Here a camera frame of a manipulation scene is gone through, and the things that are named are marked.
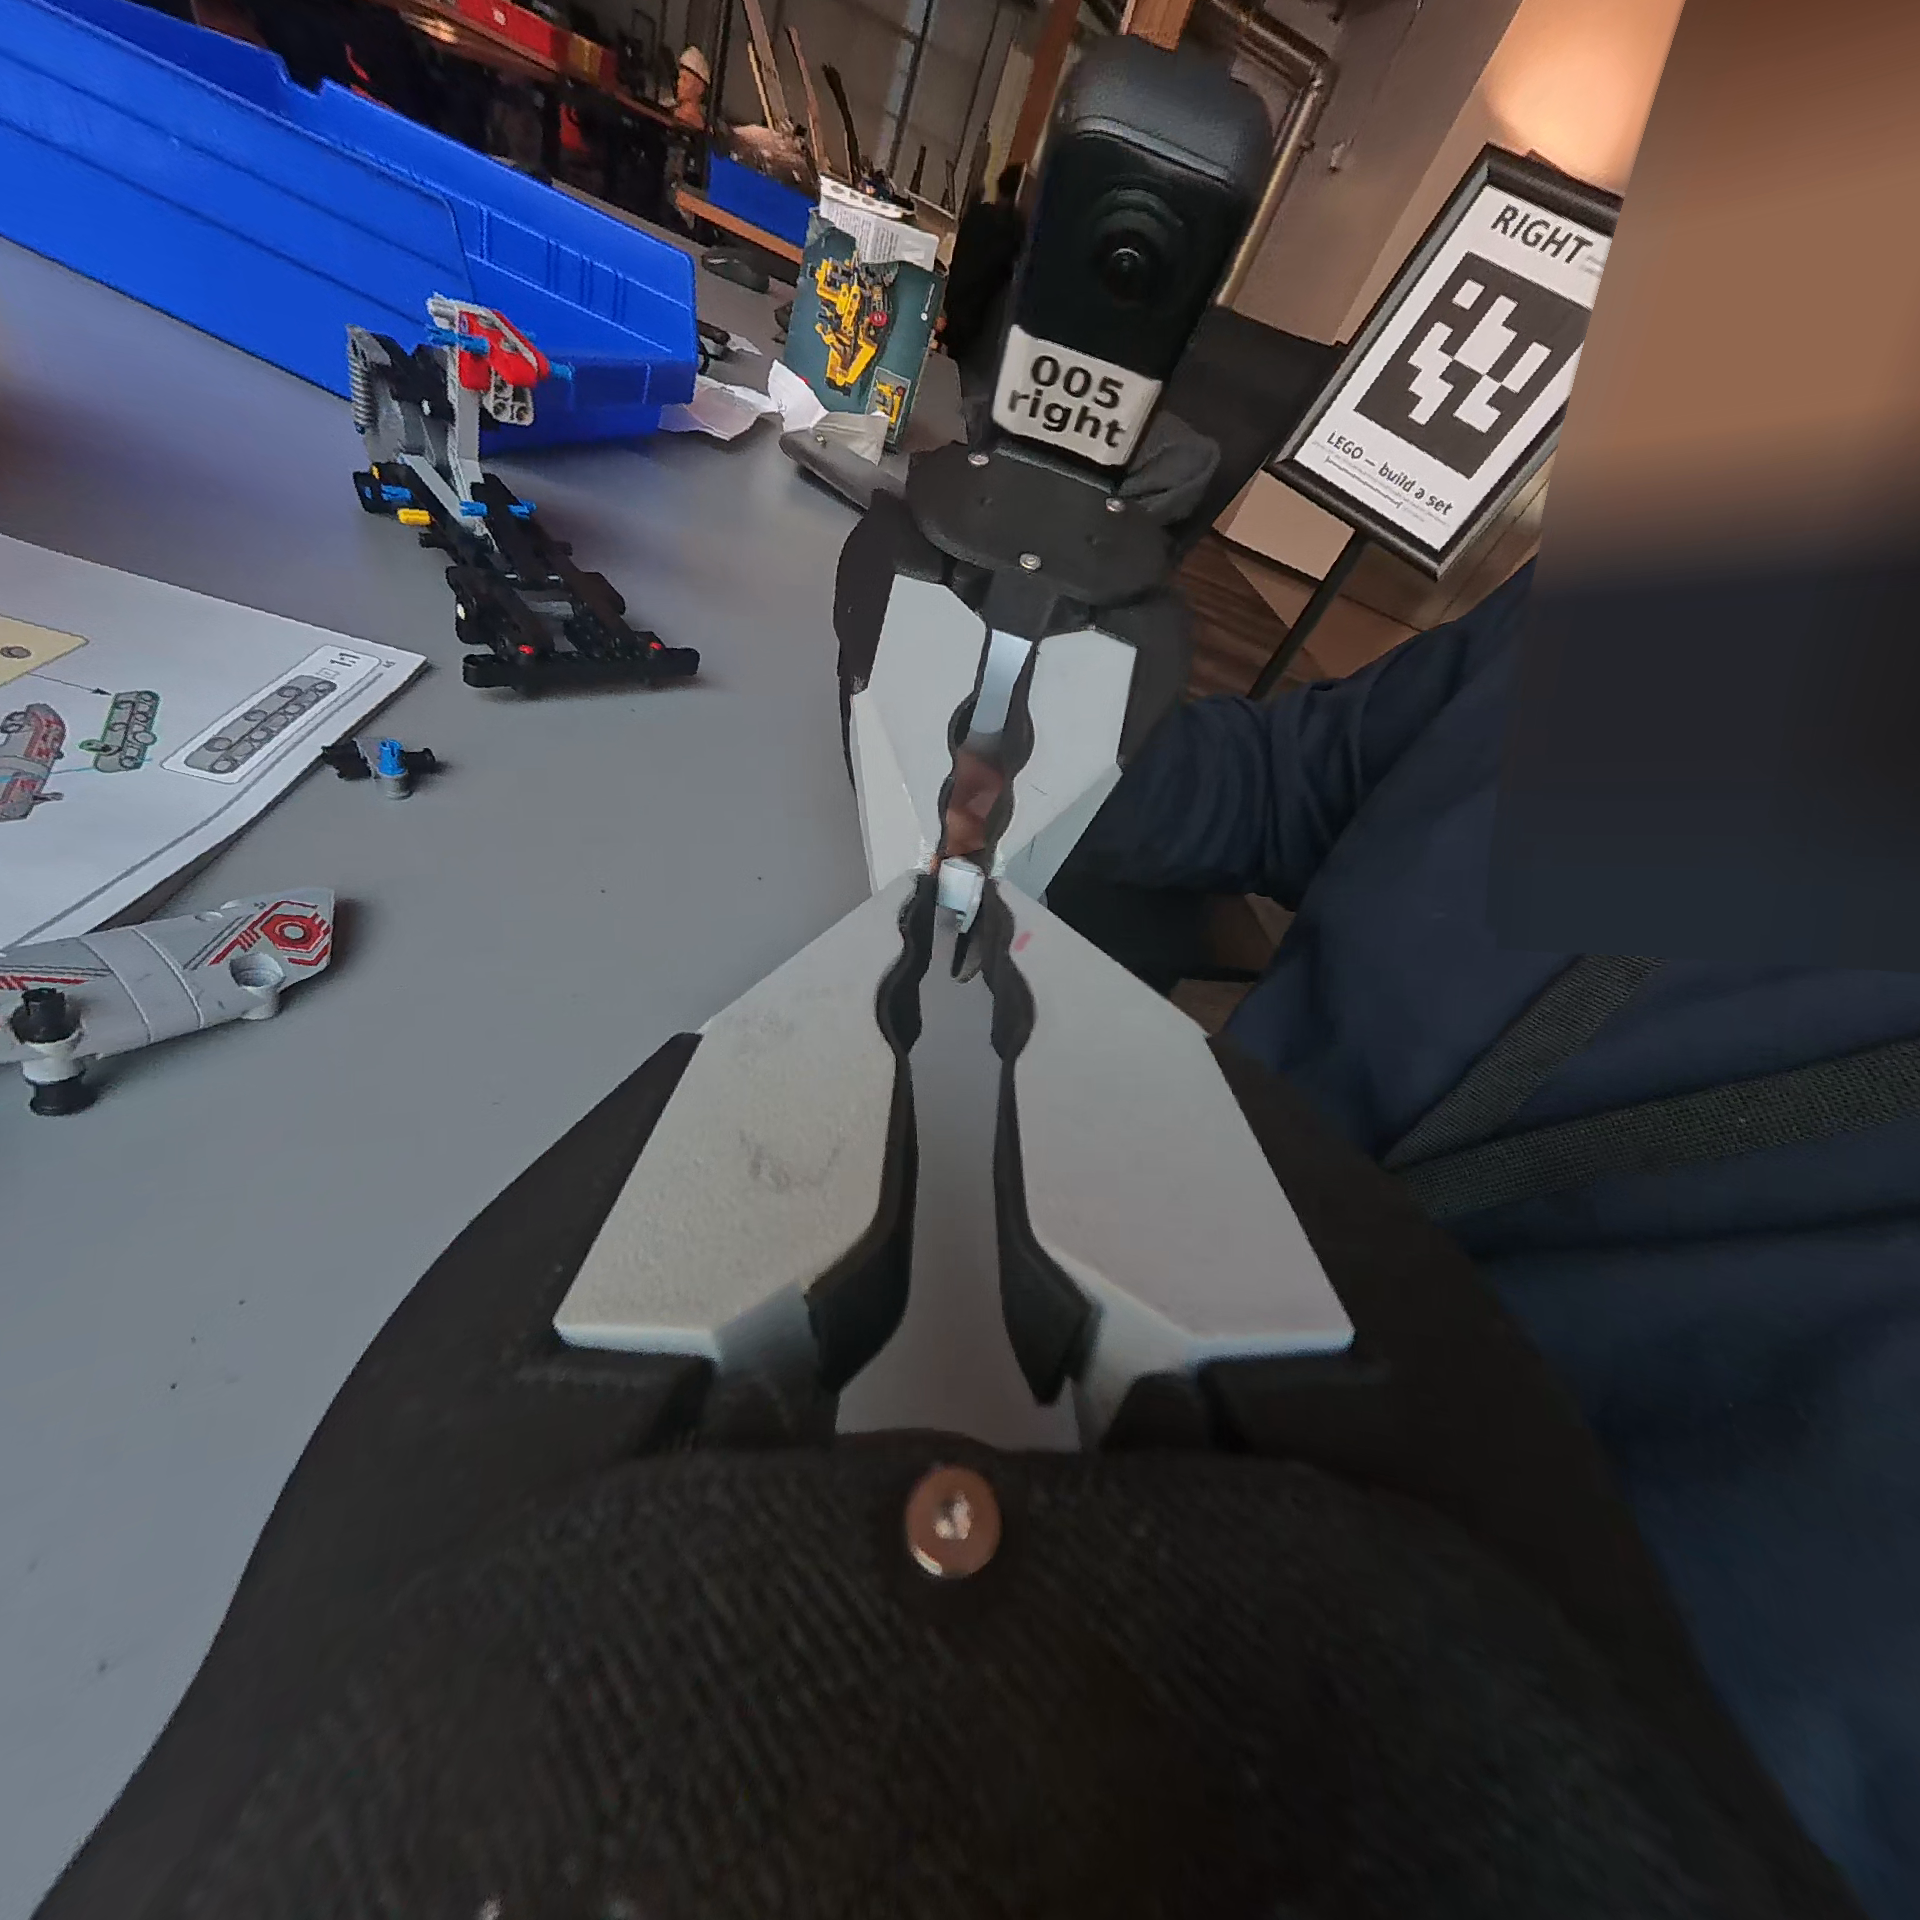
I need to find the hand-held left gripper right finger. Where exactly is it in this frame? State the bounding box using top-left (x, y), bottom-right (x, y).
top-left (959, 883), bottom-right (1356, 1425)

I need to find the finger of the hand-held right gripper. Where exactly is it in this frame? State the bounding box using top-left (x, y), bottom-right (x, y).
top-left (843, 575), bottom-right (994, 904)
top-left (983, 632), bottom-right (1126, 904)

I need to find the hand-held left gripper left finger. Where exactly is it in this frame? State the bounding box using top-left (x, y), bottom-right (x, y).
top-left (551, 866), bottom-right (923, 1403)

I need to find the small grey lego assembly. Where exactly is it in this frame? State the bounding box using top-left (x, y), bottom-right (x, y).
top-left (914, 852), bottom-right (998, 980)

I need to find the person's right forearm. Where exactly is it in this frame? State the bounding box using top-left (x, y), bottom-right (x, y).
top-left (1045, 563), bottom-right (1547, 999)

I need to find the lego set box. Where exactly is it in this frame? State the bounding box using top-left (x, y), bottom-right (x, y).
top-left (786, 176), bottom-right (951, 452)

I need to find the black lego vehicle chassis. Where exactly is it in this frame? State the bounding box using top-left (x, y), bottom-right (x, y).
top-left (345, 294), bottom-right (702, 700)

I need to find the grey red-patterned lego panel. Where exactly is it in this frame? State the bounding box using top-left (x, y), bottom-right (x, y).
top-left (0, 884), bottom-right (339, 1120)

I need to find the lego instruction booklet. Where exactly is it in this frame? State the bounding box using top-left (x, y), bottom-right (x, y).
top-left (0, 532), bottom-right (430, 954)

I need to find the crumpled white plastic bag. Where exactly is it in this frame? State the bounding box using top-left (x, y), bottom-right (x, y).
top-left (661, 368), bottom-right (921, 513)

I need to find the framed marker sign on stand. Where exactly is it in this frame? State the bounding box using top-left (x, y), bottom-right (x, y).
top-left (1245, 143), bottom-right (1625, 706)

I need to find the person's navy jacket torso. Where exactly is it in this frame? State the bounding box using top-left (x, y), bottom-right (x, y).
top-left (1215, 884), bottom-right (1920, 1920)

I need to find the warehouse shelving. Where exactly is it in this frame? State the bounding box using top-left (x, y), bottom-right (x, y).
top-left (269, 0), bottom-right (1081, 257)

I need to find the blue plastic bin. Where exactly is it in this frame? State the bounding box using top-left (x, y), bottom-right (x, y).
top-left (0, 0), bottom-right (706, 452)

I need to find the black shoulder strap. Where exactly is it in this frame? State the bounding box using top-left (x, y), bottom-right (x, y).
top-left (1381, 952), bottom-right (1920, 1225)

